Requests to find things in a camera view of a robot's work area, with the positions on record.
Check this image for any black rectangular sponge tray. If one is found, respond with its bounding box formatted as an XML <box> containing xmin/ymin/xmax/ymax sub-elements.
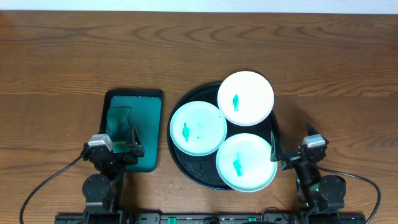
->
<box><xmin>99</xmin><ymin>89</ymin><xmax>163</xmax><ymax>173</ymax></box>

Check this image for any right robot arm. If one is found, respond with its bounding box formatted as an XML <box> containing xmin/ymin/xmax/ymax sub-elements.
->
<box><xmin>271</xmin><ymin>124</ymin><xmax>346</xmax><ymax>223</ymax></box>

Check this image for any mint plate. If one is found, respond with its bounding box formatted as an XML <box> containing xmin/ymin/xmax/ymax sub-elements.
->
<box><xmin>169</xmin><ymin>101</ymin><xmax>228</xmax><ymax>156</ymax></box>
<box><xmin>216</xmin><ymin>133</ymin><xmax>277</xmax><ymax>192</ymax></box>

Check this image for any white plate with green stain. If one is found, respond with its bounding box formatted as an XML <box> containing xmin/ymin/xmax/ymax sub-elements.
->
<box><xmin>217</xmin><ymin>71</ymin><xmax>274</xmax><ymax>126</ymax></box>

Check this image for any green wet sponge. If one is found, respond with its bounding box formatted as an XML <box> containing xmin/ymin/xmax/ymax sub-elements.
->
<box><xmin>106</xmin><ymin>108</ymin><xmax>131</xmax><ymax>153</ymax></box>

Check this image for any round black tray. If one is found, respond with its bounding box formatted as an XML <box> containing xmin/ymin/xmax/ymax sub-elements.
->
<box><xmin>167</xmin><ymin>82</ymin><xmax>280</xmax><ymax>190</ymax></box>

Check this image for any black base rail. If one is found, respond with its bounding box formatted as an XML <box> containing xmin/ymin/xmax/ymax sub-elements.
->
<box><xmin>54</xmin><ymin>212</ymin><xmax>367</xmax><ymax>224</ymax></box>

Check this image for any mint plate front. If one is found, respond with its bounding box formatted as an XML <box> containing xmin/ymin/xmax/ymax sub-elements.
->
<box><xmin>216</xmin><ymin>133</ymin><xmax>277</xmax><ymax>192</ymax></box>

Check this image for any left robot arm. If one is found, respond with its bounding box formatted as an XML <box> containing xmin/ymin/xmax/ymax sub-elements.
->
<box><xmin>81</xmin><ymin>126</ymin><xmax>145</xmax><ymax>224</ymax></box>

